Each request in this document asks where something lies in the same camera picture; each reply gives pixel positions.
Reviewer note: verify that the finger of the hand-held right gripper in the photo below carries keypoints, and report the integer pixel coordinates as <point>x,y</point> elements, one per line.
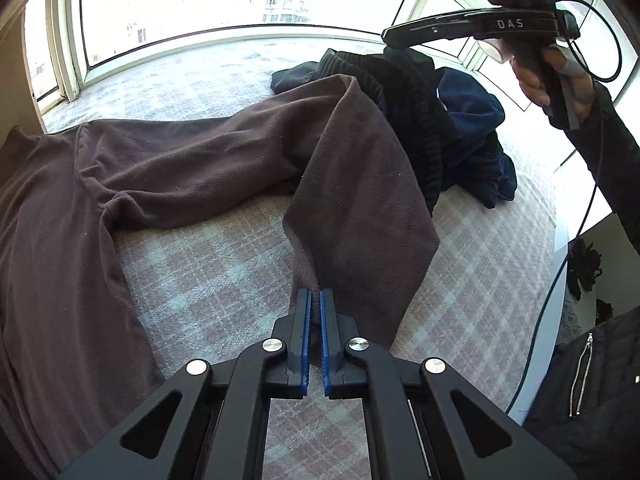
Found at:
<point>450,25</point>

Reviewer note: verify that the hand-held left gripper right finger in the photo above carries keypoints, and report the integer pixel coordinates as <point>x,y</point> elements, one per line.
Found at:
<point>326,345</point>

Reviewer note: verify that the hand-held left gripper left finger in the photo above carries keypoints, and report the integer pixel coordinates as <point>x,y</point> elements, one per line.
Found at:
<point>303,345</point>

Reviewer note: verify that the brown fleece sweater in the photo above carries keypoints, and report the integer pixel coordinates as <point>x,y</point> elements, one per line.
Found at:
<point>200,160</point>

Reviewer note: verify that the person's right forearm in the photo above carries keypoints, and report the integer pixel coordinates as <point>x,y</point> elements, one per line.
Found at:
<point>605,150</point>

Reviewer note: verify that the dark navy clothes pile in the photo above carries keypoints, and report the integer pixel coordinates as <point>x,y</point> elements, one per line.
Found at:
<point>475,130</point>

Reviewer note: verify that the person's right hand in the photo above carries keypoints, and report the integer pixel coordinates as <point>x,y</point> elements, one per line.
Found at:
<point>525,82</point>

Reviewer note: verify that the pink plaid cloth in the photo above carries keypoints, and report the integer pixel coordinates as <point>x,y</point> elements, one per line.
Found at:
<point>210,270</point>

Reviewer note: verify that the small black object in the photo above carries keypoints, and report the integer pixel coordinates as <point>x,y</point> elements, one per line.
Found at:
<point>582,265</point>

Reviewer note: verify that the person's black zipper jacket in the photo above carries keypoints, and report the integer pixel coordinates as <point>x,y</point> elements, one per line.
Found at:
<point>590,400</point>

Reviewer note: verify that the white window frame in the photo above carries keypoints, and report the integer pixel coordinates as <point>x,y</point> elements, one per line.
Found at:
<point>67,35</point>

